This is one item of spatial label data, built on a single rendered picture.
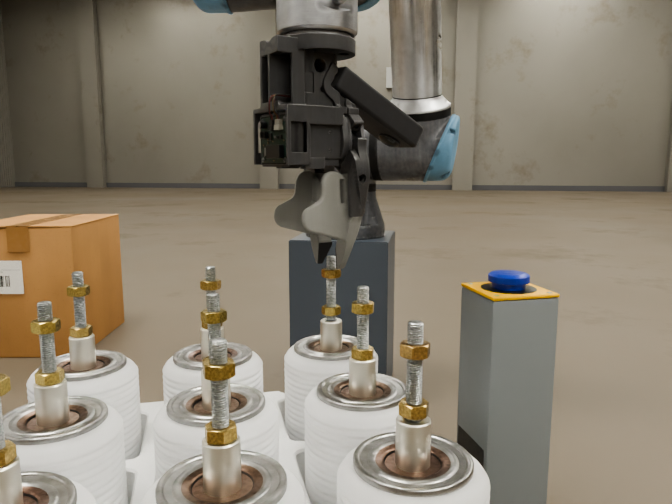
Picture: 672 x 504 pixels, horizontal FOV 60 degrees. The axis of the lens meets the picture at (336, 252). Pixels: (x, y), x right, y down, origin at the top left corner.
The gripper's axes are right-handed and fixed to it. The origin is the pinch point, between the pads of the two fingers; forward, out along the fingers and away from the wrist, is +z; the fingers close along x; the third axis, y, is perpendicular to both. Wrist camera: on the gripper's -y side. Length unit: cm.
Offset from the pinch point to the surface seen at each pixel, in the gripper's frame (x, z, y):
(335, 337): 1.1, 8.5, 0.7
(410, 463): 23.0, 9.4, 9.1
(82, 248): -94, 11, 9
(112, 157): -1012, -17, -185
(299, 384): 1.4, 12.4, 5.0
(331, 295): 0.4, 4.3, 0.8
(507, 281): 10.9, 2.5, -12.7
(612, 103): -479, -96, -780
